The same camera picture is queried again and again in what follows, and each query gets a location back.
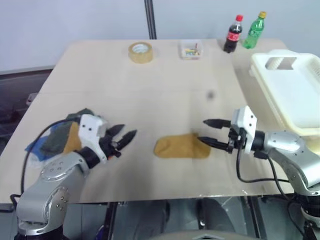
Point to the black vertical post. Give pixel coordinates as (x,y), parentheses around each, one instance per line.
(150,18)

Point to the white plastic basket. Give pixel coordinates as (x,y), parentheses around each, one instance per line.
(290,87)

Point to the clear box of coloured clips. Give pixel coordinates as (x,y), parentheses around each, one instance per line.
(191,50)

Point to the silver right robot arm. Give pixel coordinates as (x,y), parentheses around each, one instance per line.
(290,147)

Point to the mustard yellow sock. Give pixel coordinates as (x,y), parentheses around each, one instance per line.
(182,148)
(72,140)

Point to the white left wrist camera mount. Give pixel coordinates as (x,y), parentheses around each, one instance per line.
(91,136)

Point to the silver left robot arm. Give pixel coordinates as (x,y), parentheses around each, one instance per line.
(50,175)

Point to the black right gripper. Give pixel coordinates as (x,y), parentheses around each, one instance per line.
(233,140)

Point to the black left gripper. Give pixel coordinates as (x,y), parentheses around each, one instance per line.
(110,147)

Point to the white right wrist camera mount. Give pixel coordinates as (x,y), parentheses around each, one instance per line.
(246,125)

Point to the green soda bottle yellow cap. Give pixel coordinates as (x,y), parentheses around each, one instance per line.
(253,31)

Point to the brown packing tape roll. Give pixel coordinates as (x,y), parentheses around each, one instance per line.
(140,52)

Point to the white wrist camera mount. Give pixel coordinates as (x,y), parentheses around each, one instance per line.
(91,136)
(246,125)

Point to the blue sock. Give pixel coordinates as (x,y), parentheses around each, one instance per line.
(37,150)

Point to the cola bottle red cap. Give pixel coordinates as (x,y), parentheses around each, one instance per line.
(233,33)

